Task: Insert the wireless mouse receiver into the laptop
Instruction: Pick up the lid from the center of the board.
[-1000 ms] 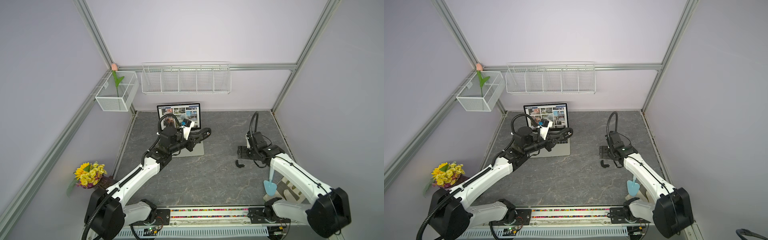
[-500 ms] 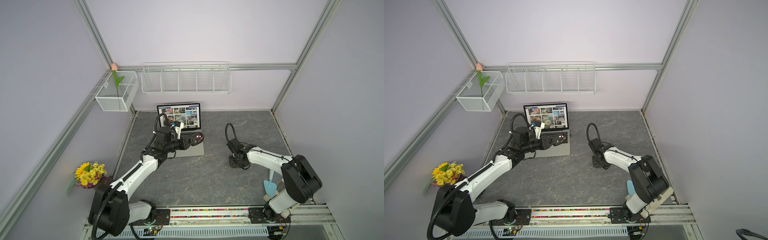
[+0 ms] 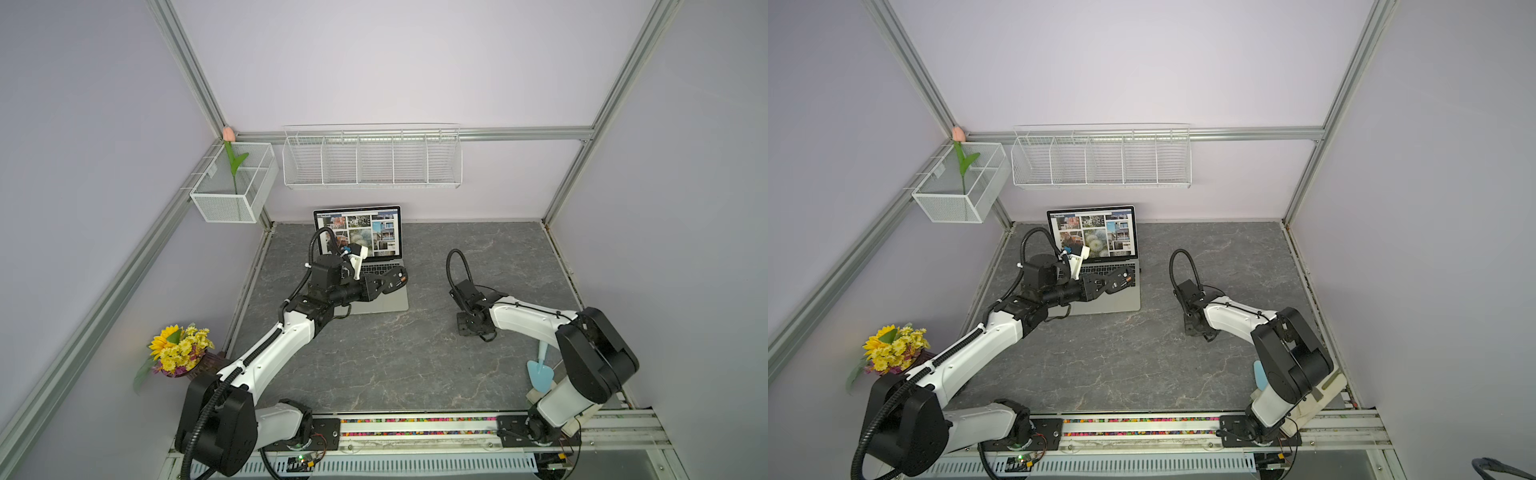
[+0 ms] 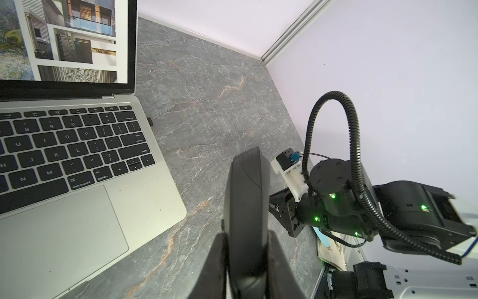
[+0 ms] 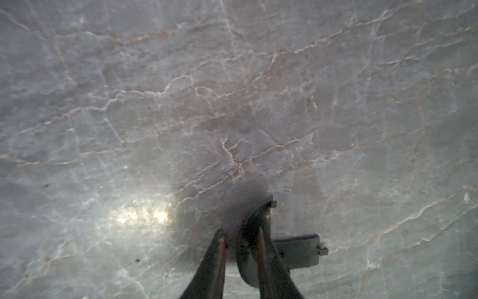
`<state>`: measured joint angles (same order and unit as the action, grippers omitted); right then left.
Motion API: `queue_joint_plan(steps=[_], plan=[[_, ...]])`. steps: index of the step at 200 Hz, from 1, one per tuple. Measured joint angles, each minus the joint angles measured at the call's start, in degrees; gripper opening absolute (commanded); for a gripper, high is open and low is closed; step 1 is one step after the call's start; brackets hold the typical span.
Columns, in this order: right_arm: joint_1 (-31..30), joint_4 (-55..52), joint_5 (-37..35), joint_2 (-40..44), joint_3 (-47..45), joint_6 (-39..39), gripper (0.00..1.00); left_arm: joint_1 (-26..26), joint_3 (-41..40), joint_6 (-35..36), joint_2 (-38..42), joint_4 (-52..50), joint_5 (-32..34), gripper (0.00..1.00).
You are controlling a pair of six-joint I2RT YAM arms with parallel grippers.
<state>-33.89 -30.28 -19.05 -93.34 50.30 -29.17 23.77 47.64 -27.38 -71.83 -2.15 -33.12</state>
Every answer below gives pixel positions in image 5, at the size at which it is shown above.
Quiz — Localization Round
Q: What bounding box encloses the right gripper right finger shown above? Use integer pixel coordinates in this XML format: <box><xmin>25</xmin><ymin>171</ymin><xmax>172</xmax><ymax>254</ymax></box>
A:
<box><xmin>256</xmin><ymin>226</ymin><xmax>303</xmax><ymax>299</ymax></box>

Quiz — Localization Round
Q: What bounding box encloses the black mouse battery cover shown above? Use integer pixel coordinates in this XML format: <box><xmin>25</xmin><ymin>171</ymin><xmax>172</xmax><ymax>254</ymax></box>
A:
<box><xmin>236</xmin><ymin>196</ymin><xmax>329</xmax><ymax>288</ymax></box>

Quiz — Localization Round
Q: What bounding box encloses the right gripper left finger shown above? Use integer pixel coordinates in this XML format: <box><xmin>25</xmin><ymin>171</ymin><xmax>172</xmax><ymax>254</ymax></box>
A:
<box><xmin>180</xmin><ymin>229</ymin><xmax>227</xmax><ymax>299</ymax></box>

